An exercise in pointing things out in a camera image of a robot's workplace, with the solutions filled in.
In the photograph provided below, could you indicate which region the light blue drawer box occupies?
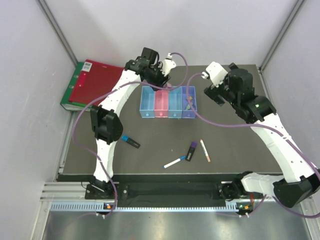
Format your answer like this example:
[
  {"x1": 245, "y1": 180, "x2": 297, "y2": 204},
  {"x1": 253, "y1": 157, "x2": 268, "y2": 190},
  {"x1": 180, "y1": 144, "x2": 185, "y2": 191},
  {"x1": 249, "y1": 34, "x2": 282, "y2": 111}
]
[{"x1": 168, "y1": 87, "x2": 183, "y2": 119}]

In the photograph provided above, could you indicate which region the pink plastic drawer box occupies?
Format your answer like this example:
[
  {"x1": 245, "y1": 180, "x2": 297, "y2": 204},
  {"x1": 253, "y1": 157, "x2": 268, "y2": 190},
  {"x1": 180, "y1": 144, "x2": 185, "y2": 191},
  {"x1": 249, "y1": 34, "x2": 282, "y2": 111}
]
[{"x1": 154, "y1": 90, "x2": 169, "y2": 118}]

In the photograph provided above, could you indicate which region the aluminium front rail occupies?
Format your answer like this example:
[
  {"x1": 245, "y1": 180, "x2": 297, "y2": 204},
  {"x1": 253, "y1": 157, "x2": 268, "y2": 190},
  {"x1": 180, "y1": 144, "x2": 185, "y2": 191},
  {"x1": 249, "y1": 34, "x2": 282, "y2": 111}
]
[{"x1": 31, "y1": 174, "x2": 320, "y2": 240}]

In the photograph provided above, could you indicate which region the grey slotted cable duct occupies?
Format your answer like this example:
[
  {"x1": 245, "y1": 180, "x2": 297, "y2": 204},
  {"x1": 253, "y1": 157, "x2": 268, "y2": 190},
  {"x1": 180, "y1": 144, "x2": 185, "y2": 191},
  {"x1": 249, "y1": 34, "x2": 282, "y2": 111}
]
[{"x1": 50, "y1": 201, "x2": 239, "y2": 213}]

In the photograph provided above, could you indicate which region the purple plastic drawer box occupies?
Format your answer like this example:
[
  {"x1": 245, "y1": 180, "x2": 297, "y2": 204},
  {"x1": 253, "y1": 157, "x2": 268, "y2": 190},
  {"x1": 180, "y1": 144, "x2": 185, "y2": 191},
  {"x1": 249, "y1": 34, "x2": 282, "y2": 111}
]
[{"x1": 181, "y1": 86, "x2": 198, "y2": 119}]

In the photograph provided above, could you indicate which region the red ring binder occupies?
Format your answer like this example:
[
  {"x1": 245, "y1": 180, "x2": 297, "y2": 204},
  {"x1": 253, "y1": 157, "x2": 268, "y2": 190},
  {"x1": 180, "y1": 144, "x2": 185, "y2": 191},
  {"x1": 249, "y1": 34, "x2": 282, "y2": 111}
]
[{"x1": 69, "y1": 59, "x2": 124, "y2": 105}]

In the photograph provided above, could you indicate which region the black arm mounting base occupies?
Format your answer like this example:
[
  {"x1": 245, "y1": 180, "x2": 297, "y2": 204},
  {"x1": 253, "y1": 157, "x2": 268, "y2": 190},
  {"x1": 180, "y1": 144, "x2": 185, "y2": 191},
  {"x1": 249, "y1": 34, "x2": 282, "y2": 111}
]
[{"x1": 85, "y1": 173, "x2": 250, "y2": 207}]

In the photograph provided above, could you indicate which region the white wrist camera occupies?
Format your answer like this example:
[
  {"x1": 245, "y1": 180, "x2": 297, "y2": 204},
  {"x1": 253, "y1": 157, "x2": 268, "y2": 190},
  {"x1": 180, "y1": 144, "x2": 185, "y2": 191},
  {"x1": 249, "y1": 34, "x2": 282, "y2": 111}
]
[
  {"x1": 160, "y1": 53, "x2": 177, "y2": 77},
  {"x1": 201, "y1": 61, "x2": 228, "y2": 88}
]

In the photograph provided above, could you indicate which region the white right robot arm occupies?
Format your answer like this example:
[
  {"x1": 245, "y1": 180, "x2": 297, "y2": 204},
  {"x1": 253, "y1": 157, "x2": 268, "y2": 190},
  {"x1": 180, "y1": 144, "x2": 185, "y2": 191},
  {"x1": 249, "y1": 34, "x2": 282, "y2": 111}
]
[{"x1": 202, "y1": 61, "x2": 320, "y2": 208}]

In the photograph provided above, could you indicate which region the white pink marker pen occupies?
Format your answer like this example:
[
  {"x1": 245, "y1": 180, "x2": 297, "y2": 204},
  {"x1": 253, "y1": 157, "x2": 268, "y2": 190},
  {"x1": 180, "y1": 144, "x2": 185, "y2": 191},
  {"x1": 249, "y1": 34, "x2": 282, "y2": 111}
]
[{"x1": 200, "y1": 139, "x2": 211, "y2": 163}]

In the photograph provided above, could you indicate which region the green ring binder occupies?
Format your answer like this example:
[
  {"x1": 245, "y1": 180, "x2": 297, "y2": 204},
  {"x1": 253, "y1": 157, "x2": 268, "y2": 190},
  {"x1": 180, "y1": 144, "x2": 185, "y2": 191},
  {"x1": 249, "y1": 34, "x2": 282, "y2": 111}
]
[{"x1": 59, "y1": 61, "x2": 126, "y2": 111}]

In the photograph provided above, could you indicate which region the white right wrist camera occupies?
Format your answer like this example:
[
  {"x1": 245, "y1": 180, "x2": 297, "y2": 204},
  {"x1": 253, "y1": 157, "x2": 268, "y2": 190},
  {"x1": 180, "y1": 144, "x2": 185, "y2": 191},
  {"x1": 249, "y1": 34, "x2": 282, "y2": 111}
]
[{"x1": 201, "y1": 61, "x2": 228, "y2": 88}]

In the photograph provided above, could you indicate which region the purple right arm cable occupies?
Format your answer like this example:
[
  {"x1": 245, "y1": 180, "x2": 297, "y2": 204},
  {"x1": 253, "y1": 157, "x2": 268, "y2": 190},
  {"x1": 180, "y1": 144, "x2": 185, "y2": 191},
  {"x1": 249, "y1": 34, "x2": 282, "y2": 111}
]
[{"x1": 186, "y1": 72, "x2": 320, "y2": 220}]

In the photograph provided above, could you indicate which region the aluminium frame post right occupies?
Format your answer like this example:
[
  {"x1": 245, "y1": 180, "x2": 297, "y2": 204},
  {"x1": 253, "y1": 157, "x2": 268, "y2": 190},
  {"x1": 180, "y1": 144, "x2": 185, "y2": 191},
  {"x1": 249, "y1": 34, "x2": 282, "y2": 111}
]
[{"x1": 258, "y1": 0, "x2": 307, "y2": 74}]

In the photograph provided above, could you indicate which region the blue end drawer box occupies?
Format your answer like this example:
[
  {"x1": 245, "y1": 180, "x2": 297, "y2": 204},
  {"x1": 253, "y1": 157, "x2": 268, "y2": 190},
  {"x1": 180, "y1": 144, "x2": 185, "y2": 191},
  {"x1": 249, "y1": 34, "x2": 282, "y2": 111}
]
[{"x1": 139, "y1": 86, "x2": 156, "y2": 119}]

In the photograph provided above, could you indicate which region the blue-capped black highlighter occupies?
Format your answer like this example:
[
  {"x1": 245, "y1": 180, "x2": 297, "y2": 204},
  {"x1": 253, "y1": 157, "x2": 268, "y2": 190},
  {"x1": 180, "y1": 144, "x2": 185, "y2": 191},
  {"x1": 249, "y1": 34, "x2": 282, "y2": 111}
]
[{"x1": 121, "y1": 135, "x2": 141, "y2": 149}]

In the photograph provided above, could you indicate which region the white blue-capped marker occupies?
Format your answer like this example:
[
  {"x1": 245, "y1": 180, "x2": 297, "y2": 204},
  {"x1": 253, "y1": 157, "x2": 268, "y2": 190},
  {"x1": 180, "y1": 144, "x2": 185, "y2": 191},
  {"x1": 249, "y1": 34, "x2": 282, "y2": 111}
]
[{"x1": 163, "y1": 156, "x2": 186, "y2": 169}]

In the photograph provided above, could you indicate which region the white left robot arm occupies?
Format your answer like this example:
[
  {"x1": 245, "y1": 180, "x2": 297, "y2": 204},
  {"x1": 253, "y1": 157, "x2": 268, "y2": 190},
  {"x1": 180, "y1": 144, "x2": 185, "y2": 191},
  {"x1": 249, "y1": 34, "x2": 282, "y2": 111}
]
[{"x1": 90, "y1": 47, "x2": 176, "y2": 199}]

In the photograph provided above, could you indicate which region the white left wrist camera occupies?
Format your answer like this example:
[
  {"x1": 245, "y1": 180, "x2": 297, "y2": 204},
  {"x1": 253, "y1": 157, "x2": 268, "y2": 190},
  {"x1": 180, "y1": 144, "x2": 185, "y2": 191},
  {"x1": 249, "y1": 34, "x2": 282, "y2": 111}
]
[{"x1": 160, "y1": 53, "x2": 177, "y2": 77}]

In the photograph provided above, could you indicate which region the aluminium frame post left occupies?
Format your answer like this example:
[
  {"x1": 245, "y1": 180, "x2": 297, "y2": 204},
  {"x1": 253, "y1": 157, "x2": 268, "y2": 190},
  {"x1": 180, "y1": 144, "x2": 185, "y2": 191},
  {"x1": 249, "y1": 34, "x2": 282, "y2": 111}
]
[{"x1": 35, "y1": 0, "x2": 79, "y2": 67}]

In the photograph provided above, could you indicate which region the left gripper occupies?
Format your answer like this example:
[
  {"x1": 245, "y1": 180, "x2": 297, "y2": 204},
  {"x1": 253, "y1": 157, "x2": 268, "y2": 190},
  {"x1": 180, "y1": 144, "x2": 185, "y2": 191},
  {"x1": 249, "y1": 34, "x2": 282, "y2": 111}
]
[{"x1": 144, "y1": 62, "x2": 171, "y2": 91}]

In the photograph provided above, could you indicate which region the purple-capped black highlighter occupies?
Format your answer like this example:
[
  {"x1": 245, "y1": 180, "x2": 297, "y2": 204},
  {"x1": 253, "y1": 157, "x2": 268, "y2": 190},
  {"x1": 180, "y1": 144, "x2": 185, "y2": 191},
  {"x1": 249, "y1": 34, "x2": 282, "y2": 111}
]
[{"x1": 185, "y1": 141, "x2": 198, "y2": 162}]

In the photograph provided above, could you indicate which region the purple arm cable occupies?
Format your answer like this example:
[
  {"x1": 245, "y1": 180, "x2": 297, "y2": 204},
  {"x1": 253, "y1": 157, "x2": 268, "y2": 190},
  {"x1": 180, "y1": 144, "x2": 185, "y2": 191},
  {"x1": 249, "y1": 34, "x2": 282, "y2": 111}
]
[
  {"x1": 186, "y1": 72, "x2": 320, "y2": 220},
  {"x1": 71, "y1": 51, "x2": 189, "y2": 218}
]

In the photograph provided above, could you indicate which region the aluminium frame post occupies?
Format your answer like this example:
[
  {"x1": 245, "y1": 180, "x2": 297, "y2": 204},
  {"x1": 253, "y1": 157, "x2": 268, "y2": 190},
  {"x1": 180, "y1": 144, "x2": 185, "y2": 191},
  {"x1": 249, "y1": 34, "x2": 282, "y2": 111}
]
[
  {"x1": 35, "y1": 0, "x2": 79, "y2": 67},
  {"x1": 258, "y1": 0, "x2": 307, "y2": 74}
]

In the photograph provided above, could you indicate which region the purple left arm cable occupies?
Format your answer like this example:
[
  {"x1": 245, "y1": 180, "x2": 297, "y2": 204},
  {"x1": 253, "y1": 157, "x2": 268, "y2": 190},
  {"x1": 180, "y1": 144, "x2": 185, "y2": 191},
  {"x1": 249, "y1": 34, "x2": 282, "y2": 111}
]
[{"x1": 71, "y1": 51, "x2": 189, "y2": 218}]

